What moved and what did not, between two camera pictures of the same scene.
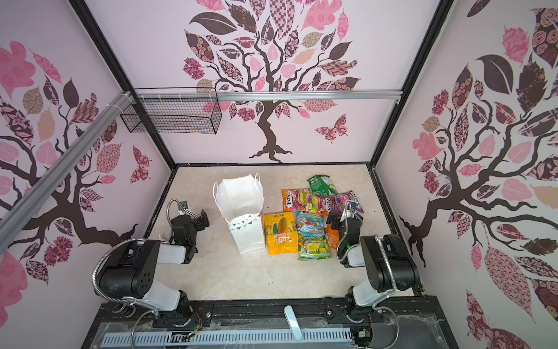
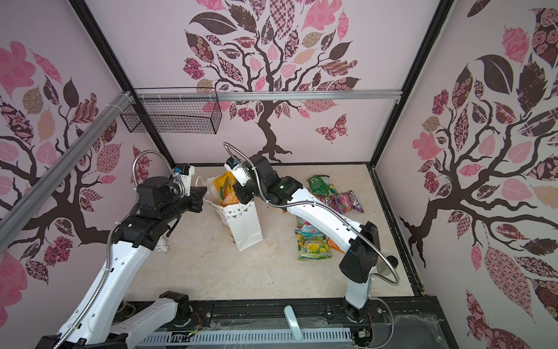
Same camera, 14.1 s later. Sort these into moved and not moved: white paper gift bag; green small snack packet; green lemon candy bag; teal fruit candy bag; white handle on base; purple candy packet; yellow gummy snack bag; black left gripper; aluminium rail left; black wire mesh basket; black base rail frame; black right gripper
Moved: black right gripper; black left gripper; white paper gift bag; yellow gummy snack bag
Not moved: teal fruit candy bag; aluminium rail left; green lemon candy bag; green small snack packet; black base rail frame; purple candy packet; white handle on base; black wire mesh basket
